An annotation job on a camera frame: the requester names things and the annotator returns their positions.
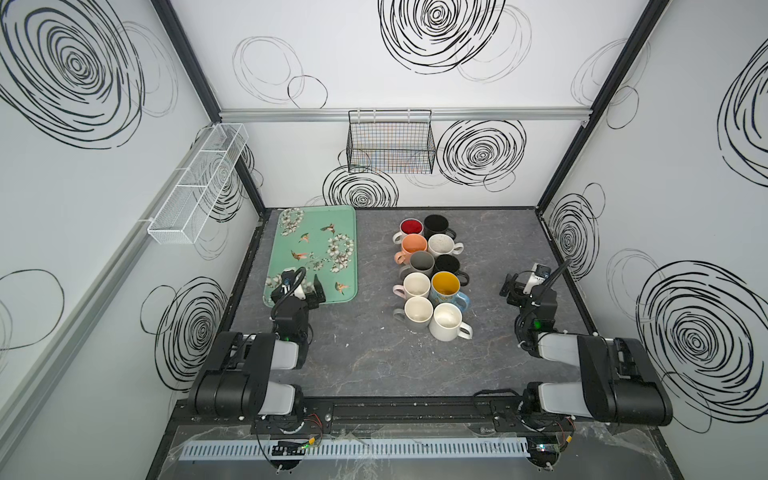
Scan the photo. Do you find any black wire basket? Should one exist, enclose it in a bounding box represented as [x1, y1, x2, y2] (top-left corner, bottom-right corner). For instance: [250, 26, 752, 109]
[346, 109, 437, 174]

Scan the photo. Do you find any beige and salmon mug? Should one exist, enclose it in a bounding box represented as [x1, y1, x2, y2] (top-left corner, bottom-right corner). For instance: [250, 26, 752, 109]
[394, 234, 428, 265]

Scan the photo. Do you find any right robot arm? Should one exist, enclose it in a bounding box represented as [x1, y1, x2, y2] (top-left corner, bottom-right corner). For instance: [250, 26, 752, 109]
[500, 266, 673, 426]

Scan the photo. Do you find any tall grey mug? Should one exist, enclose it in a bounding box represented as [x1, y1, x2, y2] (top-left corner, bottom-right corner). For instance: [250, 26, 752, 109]
[399, 251, 435, 280]

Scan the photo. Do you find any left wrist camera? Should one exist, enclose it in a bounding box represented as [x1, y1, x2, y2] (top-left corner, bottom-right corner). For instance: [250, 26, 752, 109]
[289, 267, 316, 299]

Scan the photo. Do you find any green floral tray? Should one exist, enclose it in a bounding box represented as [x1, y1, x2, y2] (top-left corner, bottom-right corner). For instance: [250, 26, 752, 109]
[263, 205, 359, 307]

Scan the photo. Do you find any small grey mug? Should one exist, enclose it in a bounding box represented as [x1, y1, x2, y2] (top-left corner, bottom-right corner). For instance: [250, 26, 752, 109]
[393, 297, 434, 331]

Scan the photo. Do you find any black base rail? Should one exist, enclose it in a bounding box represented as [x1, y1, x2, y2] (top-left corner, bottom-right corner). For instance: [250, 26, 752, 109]
[173, 395, 649, 428]

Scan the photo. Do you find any white mug red inside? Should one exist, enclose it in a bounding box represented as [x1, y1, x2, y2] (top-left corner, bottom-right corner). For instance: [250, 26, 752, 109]
[392, 218, 424, 244]

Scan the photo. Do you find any white wire shelf basket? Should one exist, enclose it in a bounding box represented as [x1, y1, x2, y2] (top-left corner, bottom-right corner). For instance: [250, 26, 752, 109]
[147, 123, 248, 245]

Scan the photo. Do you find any black speckled mug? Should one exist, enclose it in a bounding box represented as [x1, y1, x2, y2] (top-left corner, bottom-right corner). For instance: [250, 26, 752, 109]
[434, 254, 470, 286]

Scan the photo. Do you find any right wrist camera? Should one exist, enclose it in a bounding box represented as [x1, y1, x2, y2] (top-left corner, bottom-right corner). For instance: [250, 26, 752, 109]
[523, 263, 552, 295]

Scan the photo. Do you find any blue butterfly mug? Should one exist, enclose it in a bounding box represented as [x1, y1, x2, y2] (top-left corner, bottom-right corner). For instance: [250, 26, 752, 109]
[428, 271, 471, 312]

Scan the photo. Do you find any beige mug white handle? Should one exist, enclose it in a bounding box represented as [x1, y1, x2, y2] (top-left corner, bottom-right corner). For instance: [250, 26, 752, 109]
[427, 234, 465, 258]

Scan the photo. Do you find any pink mug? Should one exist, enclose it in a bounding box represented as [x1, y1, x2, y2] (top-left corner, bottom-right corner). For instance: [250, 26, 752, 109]
[392, 272, 431, 300]

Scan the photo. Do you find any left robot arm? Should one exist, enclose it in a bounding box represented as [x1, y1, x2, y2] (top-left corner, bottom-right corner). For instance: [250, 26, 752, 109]
[187, 267, 326, 418]

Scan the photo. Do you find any white ribbed mug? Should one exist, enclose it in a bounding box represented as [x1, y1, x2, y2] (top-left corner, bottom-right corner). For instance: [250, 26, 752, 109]
[429, 303, 473, 342]

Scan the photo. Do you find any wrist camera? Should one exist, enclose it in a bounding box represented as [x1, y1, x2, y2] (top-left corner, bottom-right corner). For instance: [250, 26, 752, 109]
[523, 263, 552, 295]
[289, 267, 316, 299]

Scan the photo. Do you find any white slotted cable duct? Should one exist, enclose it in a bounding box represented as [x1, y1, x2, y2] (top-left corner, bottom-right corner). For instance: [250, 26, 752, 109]
[178, 437, 530, 461]

